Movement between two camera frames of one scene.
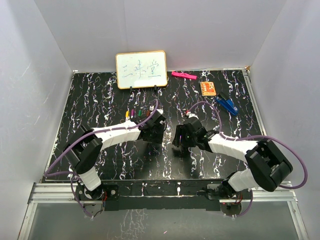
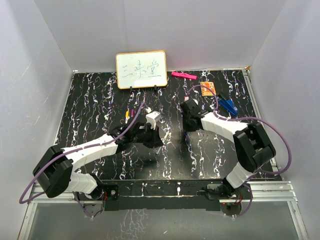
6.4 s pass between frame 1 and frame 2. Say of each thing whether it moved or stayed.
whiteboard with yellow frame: stayed
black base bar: stayed
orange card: stayed
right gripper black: moved
